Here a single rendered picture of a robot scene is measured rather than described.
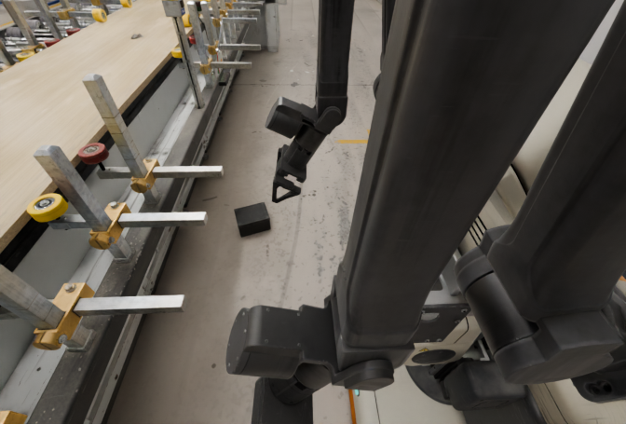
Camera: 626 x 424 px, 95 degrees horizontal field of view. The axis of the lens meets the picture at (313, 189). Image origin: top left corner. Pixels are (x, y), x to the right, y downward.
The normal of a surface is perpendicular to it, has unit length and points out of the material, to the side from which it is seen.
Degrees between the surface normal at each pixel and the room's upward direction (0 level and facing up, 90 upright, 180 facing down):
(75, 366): 0
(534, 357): 54
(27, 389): 0
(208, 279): 0
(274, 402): 29
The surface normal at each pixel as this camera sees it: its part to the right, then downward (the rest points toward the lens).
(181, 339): 0.03, -0.73
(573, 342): -0.37, -0.67
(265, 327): 0.43, -0.68
